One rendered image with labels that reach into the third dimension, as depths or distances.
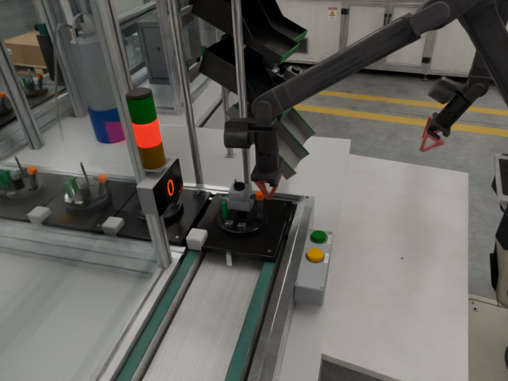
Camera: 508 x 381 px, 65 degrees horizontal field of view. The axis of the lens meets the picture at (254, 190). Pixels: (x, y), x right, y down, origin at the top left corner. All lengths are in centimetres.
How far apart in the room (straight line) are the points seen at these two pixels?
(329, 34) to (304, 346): 446
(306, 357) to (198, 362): 24
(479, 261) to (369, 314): 162
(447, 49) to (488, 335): 364
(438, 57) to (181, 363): 454
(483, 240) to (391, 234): 153
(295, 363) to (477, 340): 104
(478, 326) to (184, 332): 128
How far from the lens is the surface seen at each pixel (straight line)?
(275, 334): 88
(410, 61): 507
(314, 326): 102
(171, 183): 88
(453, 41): 500
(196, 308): 100
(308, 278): 98
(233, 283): 103
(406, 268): 119
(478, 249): 270
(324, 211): 134
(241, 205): 106
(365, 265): 117
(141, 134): 80
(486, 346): 186
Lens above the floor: 168
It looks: 35 degrees down
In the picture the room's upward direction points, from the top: 3 degrees counter-clockwise
